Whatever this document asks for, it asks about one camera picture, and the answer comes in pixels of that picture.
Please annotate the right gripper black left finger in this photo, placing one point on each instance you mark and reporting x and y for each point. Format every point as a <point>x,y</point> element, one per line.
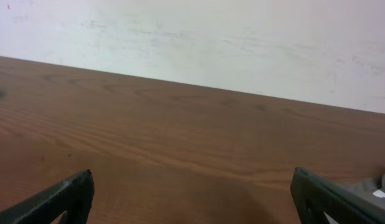
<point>70,200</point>

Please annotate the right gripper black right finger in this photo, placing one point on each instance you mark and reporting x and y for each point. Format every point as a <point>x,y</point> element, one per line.
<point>318,200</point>

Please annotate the grey shorts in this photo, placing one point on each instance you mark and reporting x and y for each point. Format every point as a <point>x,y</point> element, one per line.
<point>371,190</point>

